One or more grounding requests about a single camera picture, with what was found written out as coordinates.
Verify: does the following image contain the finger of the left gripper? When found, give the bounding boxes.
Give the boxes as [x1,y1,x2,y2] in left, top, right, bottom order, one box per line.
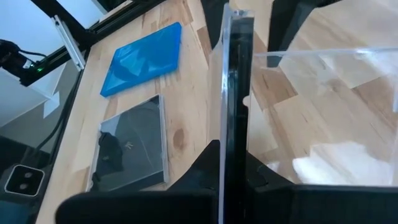
[267,0,315,68]
[201,0,231,50]

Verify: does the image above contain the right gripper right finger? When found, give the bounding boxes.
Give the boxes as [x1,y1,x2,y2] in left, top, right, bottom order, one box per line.
[245,151,398,224]

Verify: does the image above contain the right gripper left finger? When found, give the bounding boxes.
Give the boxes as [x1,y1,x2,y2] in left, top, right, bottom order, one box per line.
[55,139,220,224]

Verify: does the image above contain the clear jewel case black tray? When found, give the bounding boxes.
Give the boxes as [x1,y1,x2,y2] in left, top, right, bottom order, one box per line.
[217,2,398,224]

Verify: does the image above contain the blue plastic disc case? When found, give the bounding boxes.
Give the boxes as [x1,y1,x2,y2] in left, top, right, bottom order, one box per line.
[99,21,183,98]

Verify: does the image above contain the clear jewel case grey insert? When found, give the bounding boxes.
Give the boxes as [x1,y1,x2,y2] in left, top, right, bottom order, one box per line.
[86,94,170,192]

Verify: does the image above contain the black device with green light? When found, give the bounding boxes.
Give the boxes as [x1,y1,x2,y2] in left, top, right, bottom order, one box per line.
[0,39,47,86]

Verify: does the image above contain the black table-level camera box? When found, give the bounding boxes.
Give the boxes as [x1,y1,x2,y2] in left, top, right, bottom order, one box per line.
[3,164,46,198]

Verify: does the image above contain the aluminium frame bracket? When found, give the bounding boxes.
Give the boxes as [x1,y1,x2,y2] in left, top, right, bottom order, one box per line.
[51,14,86,71]

